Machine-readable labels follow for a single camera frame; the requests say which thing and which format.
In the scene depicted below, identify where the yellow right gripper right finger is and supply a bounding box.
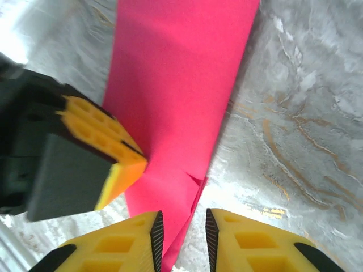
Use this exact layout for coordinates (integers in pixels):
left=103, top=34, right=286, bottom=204
left=205, top=208, right=344, bottom=272

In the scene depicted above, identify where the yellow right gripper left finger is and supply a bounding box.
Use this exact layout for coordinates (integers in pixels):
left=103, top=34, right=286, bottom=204
left=28, top=210, right=164, bottom=272

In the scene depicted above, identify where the pink paper sheet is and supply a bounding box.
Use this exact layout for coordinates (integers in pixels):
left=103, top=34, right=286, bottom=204
left=102, top=0, right=261, bottom=272

